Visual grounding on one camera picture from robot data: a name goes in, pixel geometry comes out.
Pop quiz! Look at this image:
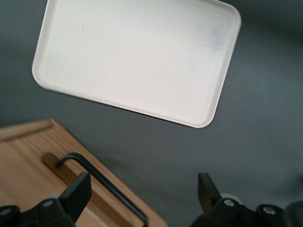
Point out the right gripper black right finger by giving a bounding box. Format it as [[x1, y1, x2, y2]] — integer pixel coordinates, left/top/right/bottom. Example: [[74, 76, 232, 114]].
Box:
[[190, 172, 286, 227]]

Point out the wooden drawer with long handle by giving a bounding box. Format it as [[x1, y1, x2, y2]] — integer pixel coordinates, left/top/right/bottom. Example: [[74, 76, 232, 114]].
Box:
[[0, 119, 169, 227]]

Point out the cream plastic tray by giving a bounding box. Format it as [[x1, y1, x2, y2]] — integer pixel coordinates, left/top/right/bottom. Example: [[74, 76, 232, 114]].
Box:
[[31, 0, 242, 129]]

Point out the long black drawer handle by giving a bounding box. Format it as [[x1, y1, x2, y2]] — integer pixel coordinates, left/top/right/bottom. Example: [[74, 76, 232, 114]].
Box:
[[56, 153, 149, 224]]

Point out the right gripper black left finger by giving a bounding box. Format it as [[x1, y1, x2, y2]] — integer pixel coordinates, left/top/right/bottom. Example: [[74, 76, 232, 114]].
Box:
[[0, 172, 92, 227]]

